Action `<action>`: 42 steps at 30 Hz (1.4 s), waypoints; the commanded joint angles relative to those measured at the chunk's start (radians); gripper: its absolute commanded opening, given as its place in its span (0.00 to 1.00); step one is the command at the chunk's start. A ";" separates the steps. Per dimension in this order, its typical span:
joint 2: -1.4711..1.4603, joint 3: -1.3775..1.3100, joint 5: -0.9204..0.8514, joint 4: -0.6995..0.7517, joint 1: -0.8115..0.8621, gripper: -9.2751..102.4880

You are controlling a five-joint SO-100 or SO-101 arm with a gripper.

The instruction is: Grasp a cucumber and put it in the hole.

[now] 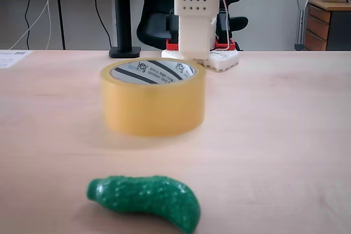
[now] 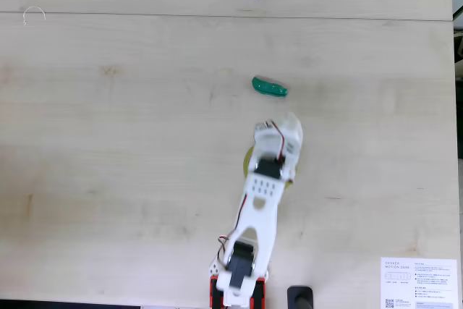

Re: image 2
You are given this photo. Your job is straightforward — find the green toy cucumber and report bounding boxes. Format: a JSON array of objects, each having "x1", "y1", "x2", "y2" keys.
[{"x1": 251, "y1": 75, "x2": 291, "y2": 99}]

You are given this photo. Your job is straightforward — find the yellow packing tape roll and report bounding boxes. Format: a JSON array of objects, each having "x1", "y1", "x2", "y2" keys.
[{"x1": 241, "y1": 145, "x2": 298, "y2": 191}]

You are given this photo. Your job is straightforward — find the black clamp pole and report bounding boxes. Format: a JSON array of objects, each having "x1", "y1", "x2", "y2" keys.
[{"x1": 286, "y1": 285, "x2": 314, "y2": 309}]

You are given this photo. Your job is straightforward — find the white printed paper sheet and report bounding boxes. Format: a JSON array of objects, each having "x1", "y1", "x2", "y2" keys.
[{"x1": 380, "y1": 256, "x2": 458, "y2": 309}]

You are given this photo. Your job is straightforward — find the thin white wire loop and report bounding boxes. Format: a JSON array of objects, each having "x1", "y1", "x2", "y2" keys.
[{"x1": 22, "y1": 5, "x2": 47, "y2": 26}]

